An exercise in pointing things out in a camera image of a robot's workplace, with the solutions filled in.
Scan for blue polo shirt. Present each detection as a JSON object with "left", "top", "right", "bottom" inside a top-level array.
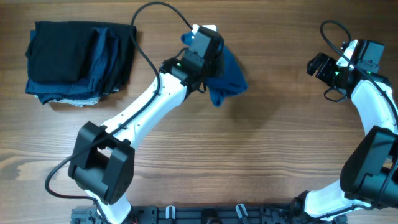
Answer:
[{"left": 180, "top": 30, "right": 249, "bottom": 108}]

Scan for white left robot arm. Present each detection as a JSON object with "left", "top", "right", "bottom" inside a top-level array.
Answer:
[{"left": 68, "top": 49, "right": 223, "bottom": 223}]

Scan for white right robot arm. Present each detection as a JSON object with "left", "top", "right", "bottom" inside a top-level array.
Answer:
[{"left": 289, "top": 53, "right": 397, "bottom": 222}]

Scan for navy folded garment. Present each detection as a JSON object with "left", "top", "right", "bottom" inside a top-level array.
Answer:
[{"left": 25, "top": 28, "right": 119, "bottom": 96}]

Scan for white folded garment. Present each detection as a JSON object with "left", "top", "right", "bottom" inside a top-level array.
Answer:
[{"left": 35, "top": 94, "right": 101, "bottom": 107}]

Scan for black folded garment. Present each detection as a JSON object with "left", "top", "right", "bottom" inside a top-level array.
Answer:
[{"left": 25, "top": 21, "right": 136, "bottom": 95}]

